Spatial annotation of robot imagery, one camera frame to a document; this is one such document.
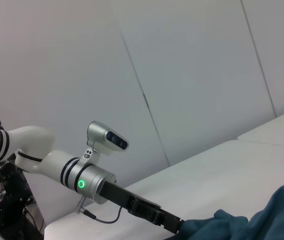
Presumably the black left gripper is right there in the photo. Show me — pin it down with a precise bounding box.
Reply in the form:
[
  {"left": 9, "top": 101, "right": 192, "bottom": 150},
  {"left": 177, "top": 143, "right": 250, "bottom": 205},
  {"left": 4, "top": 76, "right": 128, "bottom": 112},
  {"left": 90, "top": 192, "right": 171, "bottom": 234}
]
[{"left": 98, "top": 180, "right": 186, "bottom": 235}]

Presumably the teal t-shirt with FREE print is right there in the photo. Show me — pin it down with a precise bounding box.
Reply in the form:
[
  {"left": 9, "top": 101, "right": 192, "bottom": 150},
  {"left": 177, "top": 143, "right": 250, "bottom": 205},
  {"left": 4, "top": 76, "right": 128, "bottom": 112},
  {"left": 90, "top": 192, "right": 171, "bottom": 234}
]
[{"left": 166, "top": 174, "right": 284, "bottom": 240}]

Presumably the left arm cable with plug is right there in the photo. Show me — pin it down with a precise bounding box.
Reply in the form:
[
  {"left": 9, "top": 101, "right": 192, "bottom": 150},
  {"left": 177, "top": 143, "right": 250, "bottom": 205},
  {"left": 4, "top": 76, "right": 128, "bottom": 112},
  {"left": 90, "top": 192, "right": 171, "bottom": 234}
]
[{"left": 75, "top": 196, "right": 123, "bottom": 224}]

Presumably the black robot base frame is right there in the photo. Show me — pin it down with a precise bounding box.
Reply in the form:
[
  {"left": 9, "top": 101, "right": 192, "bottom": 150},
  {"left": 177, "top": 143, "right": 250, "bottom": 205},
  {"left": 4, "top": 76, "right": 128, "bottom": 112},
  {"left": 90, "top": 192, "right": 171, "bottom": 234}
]
[{"left": 0, "top": 161, "right": 44, "bottom": 240}]

